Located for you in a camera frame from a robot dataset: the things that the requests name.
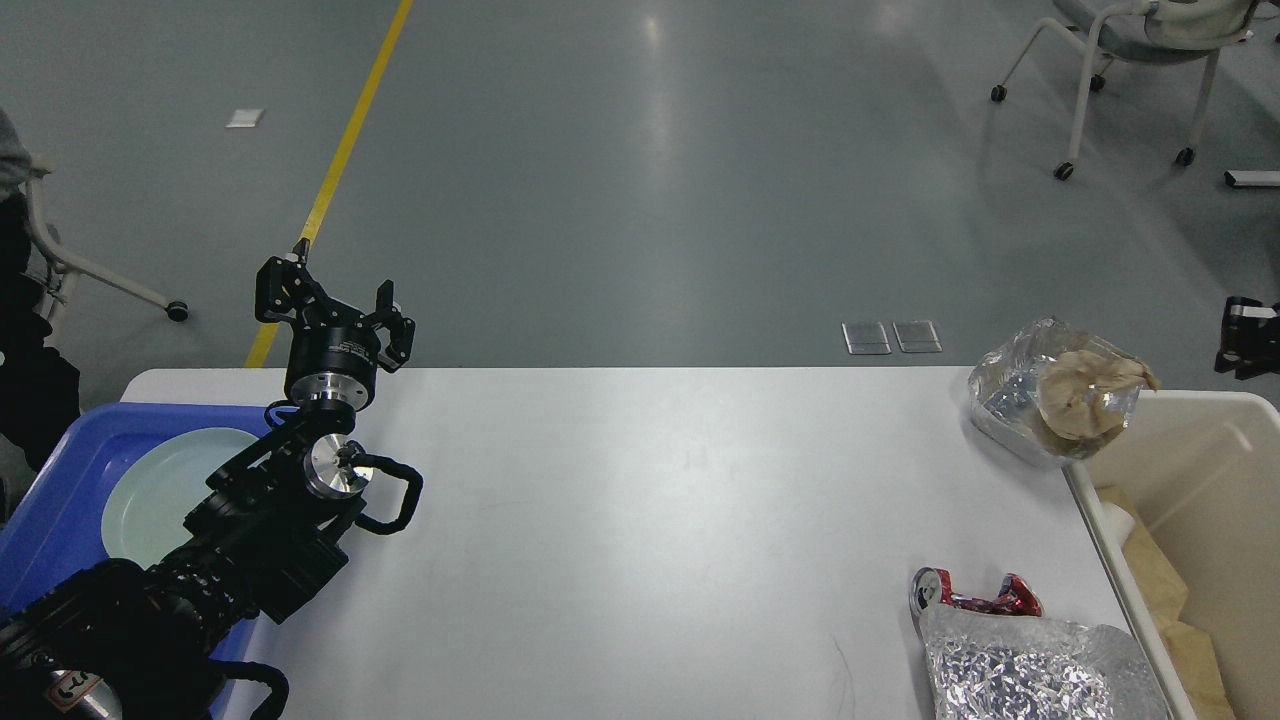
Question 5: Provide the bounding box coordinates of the white chair right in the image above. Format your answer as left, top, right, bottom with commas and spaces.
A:
989, 1, 1260, 182

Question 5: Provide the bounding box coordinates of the brown paper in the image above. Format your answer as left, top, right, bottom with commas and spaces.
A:
1036, 350, 1161, 441

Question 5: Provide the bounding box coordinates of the white chair left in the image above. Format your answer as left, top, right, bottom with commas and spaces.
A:
23, 155, 189, 340

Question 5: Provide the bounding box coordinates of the white chair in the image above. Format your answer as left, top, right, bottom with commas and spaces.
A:
989, 1, 1260, 182
23, 155, 189, 340

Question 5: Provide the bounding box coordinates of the crumpled aluminium foil piece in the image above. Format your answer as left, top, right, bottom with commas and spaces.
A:
916, 605, 1170, 719

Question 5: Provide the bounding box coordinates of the white paper scrap on floor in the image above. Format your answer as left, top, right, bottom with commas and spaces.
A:
225, 108, 265, 129

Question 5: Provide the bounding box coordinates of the light green plate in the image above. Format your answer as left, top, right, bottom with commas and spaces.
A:
100, 427, 257, 568

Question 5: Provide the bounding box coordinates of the white bar on floor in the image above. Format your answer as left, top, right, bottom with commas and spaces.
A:
1222, 169, 1280, 190

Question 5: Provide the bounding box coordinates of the aluminium foil tray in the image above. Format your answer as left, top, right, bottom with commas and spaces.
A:
968, 316, 1144, 468

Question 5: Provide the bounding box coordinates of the crushed red can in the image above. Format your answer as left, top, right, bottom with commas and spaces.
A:
908, 568, 1044, 621

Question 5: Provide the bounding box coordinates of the blue plastic tray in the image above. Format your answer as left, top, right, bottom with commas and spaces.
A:
3, 404, 291, 719

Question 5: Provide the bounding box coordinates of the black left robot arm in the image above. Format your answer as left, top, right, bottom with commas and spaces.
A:
3, 238, 424, 719

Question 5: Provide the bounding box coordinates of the white paper cup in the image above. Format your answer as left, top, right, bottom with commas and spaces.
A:
1101, 502, 1140, 550

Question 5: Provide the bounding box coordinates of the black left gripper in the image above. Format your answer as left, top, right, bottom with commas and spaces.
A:
253, 238, 416, 411

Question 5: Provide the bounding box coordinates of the person in dark clothes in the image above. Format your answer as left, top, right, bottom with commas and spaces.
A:
1, 113, 81, 471

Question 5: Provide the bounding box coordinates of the clear plastic piece on floor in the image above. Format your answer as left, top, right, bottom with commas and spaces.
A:
892, 322, 943, 354

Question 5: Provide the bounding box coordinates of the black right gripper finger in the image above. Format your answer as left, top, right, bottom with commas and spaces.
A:
1213, 296, 1279, 380

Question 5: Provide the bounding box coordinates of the beige plastic bin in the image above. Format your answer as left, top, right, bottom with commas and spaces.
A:
1064, 389, 1279, 719

